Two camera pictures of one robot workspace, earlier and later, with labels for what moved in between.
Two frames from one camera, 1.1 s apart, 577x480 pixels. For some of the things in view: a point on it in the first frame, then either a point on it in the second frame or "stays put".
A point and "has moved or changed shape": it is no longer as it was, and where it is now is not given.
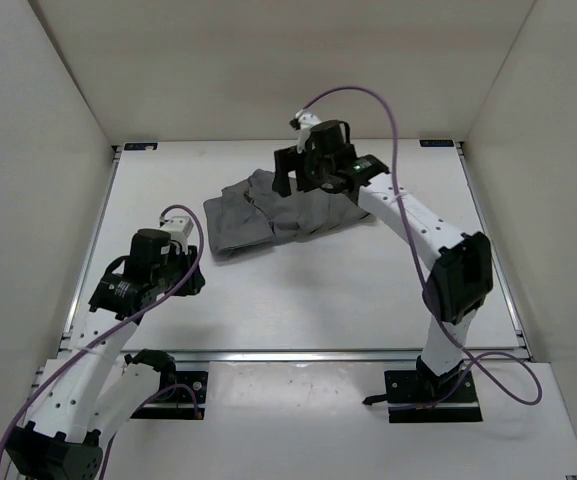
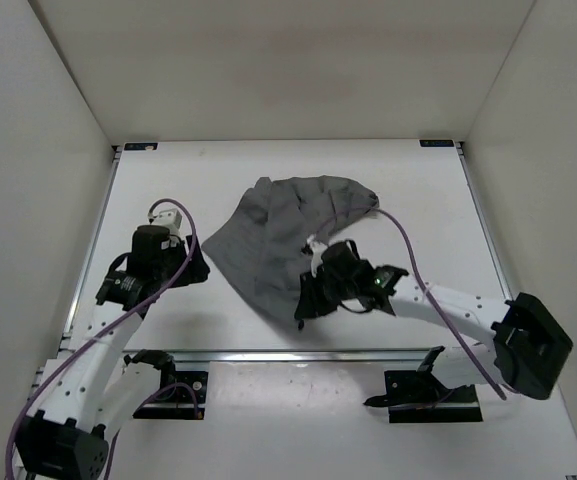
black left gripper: [191, 255] stays put
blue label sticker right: [437, 143] stays put
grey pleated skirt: [251, 214] has moved or changed shape
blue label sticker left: [140, 146] stays put
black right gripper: [291, 160] → [312, 305]
